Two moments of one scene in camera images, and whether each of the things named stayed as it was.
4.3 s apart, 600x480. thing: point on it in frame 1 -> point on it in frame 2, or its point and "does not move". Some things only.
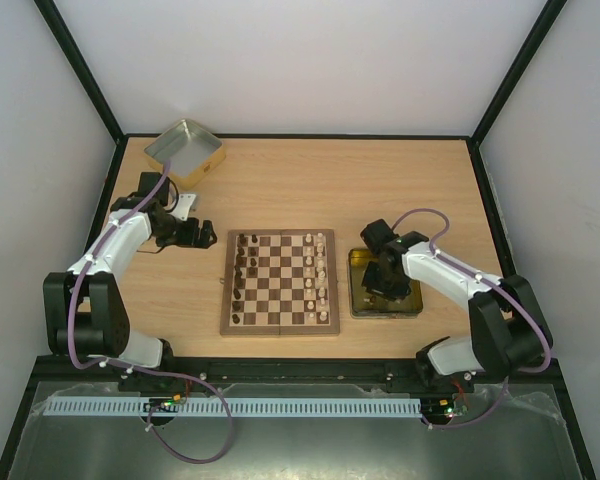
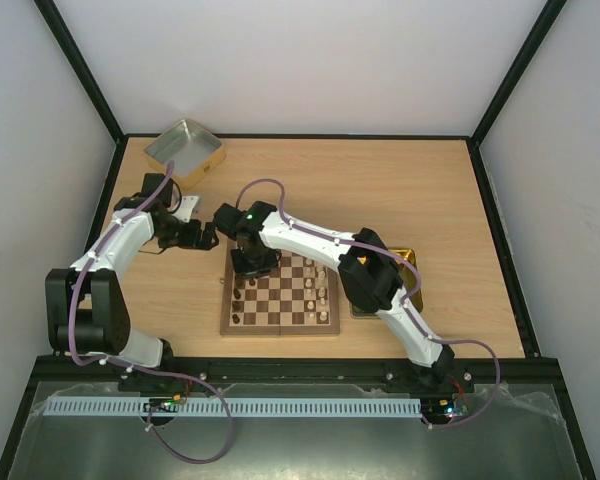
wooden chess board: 280,282 does not move
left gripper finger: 208,237 does not move
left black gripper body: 170,235 does not move
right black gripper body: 385,288 -> 252,263
